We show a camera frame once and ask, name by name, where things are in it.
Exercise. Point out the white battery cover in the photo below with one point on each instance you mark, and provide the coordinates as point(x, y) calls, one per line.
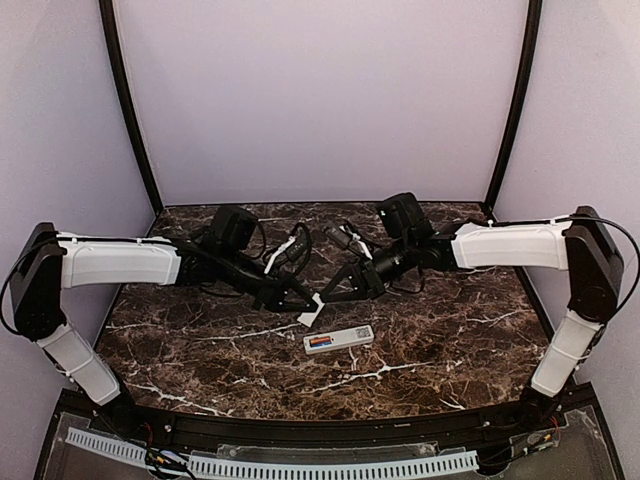
point(308, 318)

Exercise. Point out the black right frame post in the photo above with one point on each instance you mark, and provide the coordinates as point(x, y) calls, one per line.
point(525, 65)

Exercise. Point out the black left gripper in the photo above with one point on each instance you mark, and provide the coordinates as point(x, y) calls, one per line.
point(267, 293)

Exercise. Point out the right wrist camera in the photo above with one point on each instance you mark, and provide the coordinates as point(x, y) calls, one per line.
point(346, 239)

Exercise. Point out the black front rail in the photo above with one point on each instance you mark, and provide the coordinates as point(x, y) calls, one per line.
point(469, 427)

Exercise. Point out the white remote control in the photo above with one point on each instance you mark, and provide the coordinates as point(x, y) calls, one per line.
point(342, 339)

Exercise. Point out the black left frame post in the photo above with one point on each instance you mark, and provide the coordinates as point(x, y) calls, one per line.
point(126, 102)

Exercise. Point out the white slotted cable duct left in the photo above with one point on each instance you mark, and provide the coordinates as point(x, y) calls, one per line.
point(111, 448)

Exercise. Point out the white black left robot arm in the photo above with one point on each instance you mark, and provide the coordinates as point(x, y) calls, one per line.
point(52, 261)

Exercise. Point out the black frame post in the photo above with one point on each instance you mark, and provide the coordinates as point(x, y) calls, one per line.
point(525, 65)
point(126, 102)

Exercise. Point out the orange AA battery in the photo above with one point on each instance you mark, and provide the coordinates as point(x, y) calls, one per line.
point(321, 339)

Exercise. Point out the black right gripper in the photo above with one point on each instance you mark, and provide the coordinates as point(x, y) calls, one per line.
point(370, 279)

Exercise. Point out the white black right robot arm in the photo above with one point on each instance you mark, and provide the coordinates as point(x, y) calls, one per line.
point(578, 244)

